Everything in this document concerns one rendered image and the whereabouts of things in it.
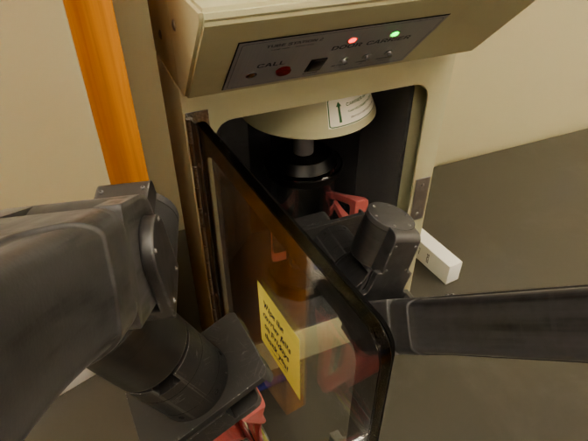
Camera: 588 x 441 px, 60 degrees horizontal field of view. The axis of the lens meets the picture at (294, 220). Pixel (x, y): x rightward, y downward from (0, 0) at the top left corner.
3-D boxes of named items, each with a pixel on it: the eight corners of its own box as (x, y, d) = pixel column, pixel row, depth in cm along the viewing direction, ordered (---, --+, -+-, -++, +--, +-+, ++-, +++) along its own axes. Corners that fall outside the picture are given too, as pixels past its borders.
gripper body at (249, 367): (137, 397, 40) (74, 360, 35) (243, 319, 41) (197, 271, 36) (161, 471, 36) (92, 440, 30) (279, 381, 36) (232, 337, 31)
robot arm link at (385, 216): (360, 352, 54) (421, 344, 58) (402, 268, 48) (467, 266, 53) (313, 278, 63) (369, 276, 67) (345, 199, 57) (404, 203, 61)
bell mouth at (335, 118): (222, 93, 70) (218, 52, 67) (337, 73, 76) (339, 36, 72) (269, 152, 57) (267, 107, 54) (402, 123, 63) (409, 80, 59)
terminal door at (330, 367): (230, 372, 73) (199, 114, 48) (347, 598, 51) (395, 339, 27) (225, 374, 72) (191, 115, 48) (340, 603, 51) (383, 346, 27)
